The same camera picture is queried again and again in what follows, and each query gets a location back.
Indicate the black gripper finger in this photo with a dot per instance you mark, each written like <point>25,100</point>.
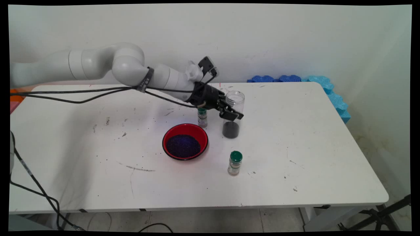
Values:
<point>231,114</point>
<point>223,99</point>

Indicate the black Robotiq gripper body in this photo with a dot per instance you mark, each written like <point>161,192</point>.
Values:
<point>206,96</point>

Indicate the tall clear jar black granules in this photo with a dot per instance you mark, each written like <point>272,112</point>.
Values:
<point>231,129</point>

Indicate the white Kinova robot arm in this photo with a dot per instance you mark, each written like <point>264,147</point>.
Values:
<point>128,65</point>

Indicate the small spice bottle green cap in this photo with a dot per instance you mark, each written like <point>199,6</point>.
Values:
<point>202,119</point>
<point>235,157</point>

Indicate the dark blue foam mat piece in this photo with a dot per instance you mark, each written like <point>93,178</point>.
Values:
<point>261,79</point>
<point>289,78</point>

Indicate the red bowl black rim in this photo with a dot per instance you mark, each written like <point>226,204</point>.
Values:
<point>170,134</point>

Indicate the black granule pile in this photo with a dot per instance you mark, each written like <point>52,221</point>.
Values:
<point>183,146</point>

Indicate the light blue foam mat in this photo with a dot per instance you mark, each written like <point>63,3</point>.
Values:
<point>334,98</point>

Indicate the black tripod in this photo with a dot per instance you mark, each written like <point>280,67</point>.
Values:
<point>380,216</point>

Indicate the orange foam block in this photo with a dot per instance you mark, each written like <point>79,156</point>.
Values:
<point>14,98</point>

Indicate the pink foam block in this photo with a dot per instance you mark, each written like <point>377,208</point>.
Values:
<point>13,107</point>

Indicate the white table leg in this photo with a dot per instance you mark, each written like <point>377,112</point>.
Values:
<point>57,219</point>

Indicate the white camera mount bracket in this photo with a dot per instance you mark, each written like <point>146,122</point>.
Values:
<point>193,72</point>

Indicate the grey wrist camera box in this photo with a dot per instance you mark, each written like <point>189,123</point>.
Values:
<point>206,64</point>

